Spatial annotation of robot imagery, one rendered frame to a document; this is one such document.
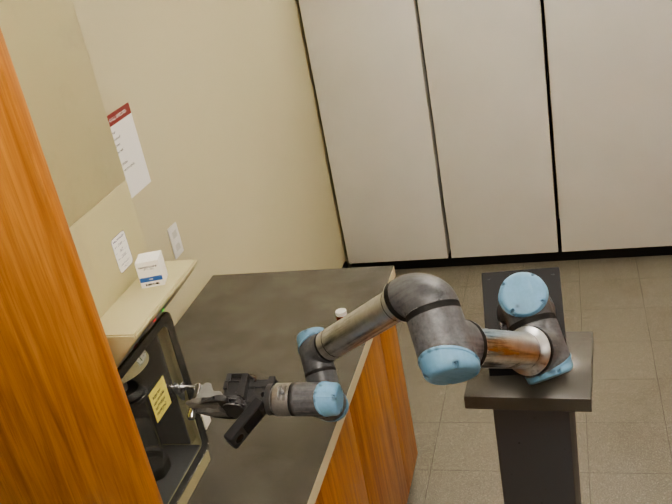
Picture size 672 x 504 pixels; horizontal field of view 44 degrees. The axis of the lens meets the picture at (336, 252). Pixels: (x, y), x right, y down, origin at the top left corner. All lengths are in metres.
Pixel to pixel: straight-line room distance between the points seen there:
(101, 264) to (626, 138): 3.32
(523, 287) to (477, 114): 2.58
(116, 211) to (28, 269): 0.33
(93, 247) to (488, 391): 1.09
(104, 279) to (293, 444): 0.71
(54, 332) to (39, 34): 0.55
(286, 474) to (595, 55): 2.97
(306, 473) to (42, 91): 1.07
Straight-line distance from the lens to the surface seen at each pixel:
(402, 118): 4.60
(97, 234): 1.76
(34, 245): 1.54
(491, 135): 4.58
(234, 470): 2.16
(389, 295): 1.75
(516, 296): 2.04
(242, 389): 1.92
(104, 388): 1.64
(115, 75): 2.76
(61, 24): 1.76
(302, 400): 1.86
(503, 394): 2.23
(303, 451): 2.16
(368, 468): 2.66
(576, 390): 2.24
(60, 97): 1.71
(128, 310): 1.75
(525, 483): 2.48
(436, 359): 1.65
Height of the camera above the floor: 2.24
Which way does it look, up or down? 25 degrees down
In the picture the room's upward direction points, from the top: 11 degrees counter-clockwise
